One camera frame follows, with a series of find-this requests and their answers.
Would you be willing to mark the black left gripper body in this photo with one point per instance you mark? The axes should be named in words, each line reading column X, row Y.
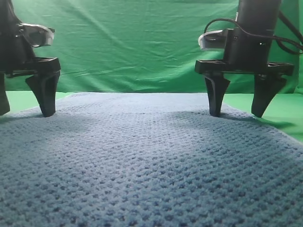
column 244, row 55

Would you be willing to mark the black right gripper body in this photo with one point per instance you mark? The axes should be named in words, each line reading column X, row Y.
column 17, row 57

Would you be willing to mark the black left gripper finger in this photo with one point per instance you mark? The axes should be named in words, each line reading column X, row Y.
column 265, row 89
column 216, row 85

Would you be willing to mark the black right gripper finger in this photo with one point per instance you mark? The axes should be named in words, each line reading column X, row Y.
column 44, row 87
column 4, row 103

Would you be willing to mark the blue waffle weave towel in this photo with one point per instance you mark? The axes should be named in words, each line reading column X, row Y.
column 146, row 160

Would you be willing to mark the green backdrop cloth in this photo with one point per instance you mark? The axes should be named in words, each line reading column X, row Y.
column 127, row 45

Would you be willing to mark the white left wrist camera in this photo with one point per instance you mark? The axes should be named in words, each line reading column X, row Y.
column 213, row 40

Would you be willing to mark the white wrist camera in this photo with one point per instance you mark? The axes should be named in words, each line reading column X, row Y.
column 37, row 35
column 213, row 40

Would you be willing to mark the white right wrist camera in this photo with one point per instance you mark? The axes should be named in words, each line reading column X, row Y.
column 37, row 35

